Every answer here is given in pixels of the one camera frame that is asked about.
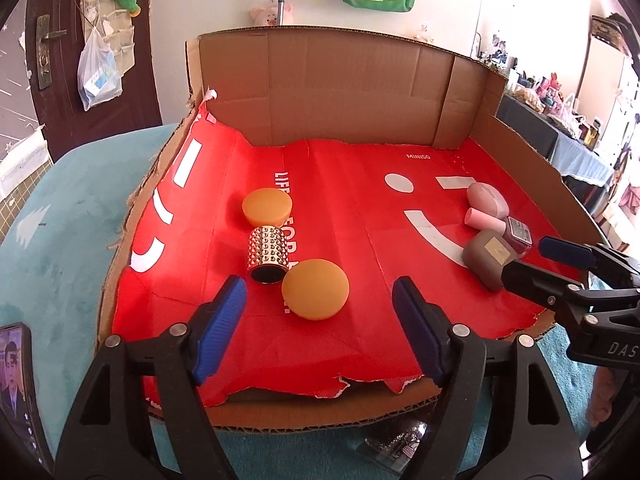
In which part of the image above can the side table dark cloth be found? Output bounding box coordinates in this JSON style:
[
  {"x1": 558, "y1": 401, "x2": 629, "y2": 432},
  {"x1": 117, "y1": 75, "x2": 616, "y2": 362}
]
[{"x1": 497, "y1": 93, "x2": 614, "y2": 216}]

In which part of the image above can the dark brown door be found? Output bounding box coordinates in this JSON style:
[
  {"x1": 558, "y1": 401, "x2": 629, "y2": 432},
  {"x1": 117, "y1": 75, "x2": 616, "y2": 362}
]
[{"x1": 25, "y1": 0, "x2": 162, "y2": 160}]

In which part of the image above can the pink earbuds case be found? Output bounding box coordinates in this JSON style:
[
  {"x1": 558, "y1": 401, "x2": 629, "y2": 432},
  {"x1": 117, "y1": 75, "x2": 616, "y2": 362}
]
[{"x1": 466, "y1": 182, "x2": 510, "y2": 219}]

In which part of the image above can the cardboard box red lining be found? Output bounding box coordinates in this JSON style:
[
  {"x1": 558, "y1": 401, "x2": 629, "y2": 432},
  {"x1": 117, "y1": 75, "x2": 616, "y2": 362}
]
[{"x1": 98, "y1": 26, "x2": 602, "y2": 432}]

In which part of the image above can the orange round soap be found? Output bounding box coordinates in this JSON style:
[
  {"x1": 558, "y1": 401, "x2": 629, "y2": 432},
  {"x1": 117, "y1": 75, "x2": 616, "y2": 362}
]
[
  {"x1": 281, "y1": 259, "x2": 350, "y2": 321},
  {"x1": 242, "y1": 188, "x2": 293, "y2": 228}
]

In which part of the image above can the pink nail polish bottle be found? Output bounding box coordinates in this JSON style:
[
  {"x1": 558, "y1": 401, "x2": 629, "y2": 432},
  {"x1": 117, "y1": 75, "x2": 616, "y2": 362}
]
[{"x1": 463, "y1": 207, "x2": 535, "y2": 256}]

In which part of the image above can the pink pig plush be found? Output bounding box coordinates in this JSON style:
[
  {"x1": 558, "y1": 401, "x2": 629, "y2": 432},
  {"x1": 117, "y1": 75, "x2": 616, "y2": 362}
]
[{"x1": 250, "y1": 3, "x2": 294, "y2": 26}]

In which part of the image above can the hanging fabric organizer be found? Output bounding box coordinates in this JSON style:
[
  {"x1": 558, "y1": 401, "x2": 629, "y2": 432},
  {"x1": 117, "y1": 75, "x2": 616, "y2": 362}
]
[{"x1": 79, "y1": 0, "x2": 134, "y2": 76}]

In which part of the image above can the door handle plate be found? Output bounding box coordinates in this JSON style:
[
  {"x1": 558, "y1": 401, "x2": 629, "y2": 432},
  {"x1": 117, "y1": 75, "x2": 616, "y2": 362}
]
[{"x1": 36, "y1": 14, "x2": 67, "y2": 90}]

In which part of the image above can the person's right hand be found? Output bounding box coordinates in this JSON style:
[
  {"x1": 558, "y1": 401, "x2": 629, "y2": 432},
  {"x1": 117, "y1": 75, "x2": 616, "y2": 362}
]
[{"x1": 587, "y1": 367, "x2": 617, "y2": 427}]

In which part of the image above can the brown square compact case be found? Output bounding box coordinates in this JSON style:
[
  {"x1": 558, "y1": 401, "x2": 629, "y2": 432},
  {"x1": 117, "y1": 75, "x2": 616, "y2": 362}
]
[{"x1": 462, "y1": 230, "x2": 518, "y2": 292}]

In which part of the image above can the white plastic bag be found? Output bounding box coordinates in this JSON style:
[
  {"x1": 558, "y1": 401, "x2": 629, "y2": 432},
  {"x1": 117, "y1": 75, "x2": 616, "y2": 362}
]
[{"x1": 77, "y1": 27, "x2": 122, "y2": 112}]

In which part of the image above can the black smartphone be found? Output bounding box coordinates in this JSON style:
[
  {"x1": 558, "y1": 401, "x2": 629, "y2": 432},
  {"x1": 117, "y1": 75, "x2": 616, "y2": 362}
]
[{"x1": 1, "y1": 322, "x2": 53, "y2": 472}]

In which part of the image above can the teal fluffy blanket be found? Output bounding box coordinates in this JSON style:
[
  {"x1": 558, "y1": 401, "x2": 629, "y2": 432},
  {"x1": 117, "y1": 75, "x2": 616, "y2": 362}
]
[{"x1": 0, "y1": 123, "x2": 597, "y2": 480}]

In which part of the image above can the studded gold metal cylinder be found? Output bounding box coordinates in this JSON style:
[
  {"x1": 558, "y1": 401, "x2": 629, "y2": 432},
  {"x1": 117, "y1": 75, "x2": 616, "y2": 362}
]
[{"x1": 247, "y1": 226, "x2": 288, "y2": 284}]

